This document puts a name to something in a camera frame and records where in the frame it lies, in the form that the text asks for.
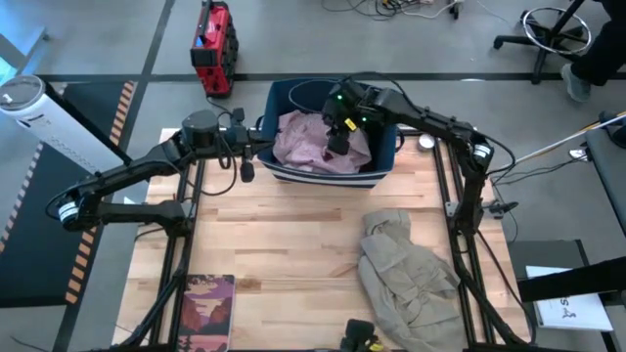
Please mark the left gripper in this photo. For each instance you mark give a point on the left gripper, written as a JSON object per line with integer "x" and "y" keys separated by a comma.
{"x": 238, "y": 142}

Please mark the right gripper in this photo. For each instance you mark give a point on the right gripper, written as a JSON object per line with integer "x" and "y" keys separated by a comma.
{"x": 354, "y": 105}

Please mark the red smooth garment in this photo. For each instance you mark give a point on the red smooth garment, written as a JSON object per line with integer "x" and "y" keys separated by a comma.
{"x": 327, "y": 156}

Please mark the pink woven garment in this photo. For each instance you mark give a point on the pink woven garment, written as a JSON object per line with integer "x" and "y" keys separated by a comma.
{"x": 303, "y": 142}

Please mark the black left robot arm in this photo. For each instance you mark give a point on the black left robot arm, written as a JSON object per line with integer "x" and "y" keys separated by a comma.
{"x": 127, "y": 168}

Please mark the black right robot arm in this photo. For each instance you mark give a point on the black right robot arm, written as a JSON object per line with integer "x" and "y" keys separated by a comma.
{"x": 430, "y": 119}

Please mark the small yellow tag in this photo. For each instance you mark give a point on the small yellow tag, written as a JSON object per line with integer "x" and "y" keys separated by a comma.
{"x": 350, "y": 124}

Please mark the navy white striped fabric basket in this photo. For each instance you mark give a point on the navy white striped fabric basket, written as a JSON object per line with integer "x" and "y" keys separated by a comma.
{"x": 381, "y": 146}

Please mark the small silver round cap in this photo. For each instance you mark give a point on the small silver round cap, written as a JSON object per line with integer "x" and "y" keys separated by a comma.
{"x": 426, "y": 142}

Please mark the red black portable power unit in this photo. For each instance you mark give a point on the red black portable power unit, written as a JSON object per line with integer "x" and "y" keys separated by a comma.
{"x": 215, "y": 49}

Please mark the beige garment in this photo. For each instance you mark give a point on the beige garment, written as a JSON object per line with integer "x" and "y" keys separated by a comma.
{"x": 411, "y": 288}

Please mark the landscape print notebook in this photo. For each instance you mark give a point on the landscape print notebook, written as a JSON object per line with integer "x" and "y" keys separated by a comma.
{"x": 206, "y": 313}

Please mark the white tower air purifier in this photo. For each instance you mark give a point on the white tower air purifier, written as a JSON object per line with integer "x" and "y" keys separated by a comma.
{"x": 49, "y": 124}

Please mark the white yellow long stick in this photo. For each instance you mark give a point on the white yellow long stick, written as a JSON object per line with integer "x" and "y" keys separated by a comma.
{"x": 562, "y": 142}

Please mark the black office chair base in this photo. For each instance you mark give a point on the black office chair base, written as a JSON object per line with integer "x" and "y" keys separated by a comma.
{"x": 548, "y": 34}

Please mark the black hazard-striped floor mat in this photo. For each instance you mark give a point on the black hazard-striped floor mat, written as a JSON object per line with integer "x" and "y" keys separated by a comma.
{"x": 34, "y": 264}

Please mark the black flat beam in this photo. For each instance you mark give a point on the black flat beam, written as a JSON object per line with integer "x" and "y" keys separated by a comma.
{"x": 572, "y": 281}

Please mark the grey bench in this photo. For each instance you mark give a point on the grey bench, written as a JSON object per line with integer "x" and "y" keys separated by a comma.
{"x": 609, "y": 171}

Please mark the person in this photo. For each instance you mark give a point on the person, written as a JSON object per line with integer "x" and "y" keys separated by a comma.
{"x": 601, "y": 49}

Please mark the white paper sheets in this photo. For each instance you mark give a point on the white paper sheets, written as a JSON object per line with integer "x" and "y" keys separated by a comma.
{"x": 572, "y": 308}

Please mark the black aluminium frame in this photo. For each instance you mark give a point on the black aluminium frame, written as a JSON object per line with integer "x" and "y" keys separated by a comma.
{"x": 437, "y": 171}
{"x": 170, "y": 259}

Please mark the black table-level camera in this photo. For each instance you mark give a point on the black table-level camera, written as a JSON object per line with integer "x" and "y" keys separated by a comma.
{"x": 359, "y": 335}

